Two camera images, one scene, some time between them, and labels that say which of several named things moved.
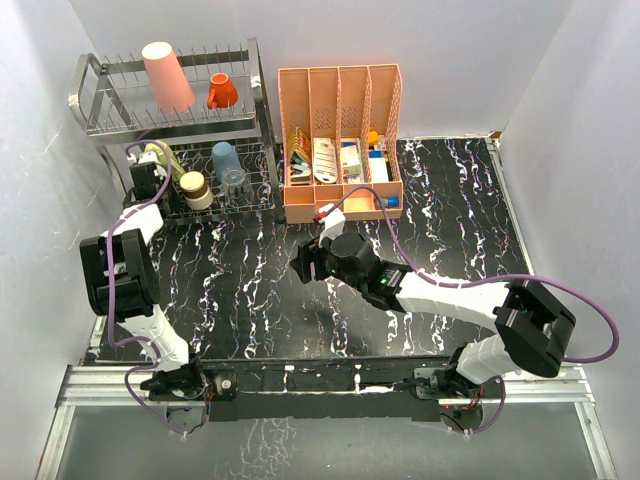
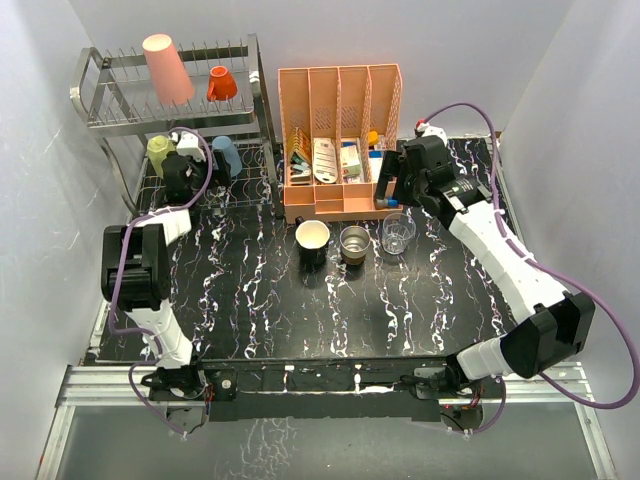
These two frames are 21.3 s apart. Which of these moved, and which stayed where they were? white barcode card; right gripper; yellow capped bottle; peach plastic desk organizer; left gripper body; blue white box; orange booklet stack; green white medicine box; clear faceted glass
Moved: left gripper body; right gripper; clear faceted glass
Stayed: yellow capped bottle; white barcode card; blue white box; peach plastic desk organizer; green white medicine box; orange booklet stack
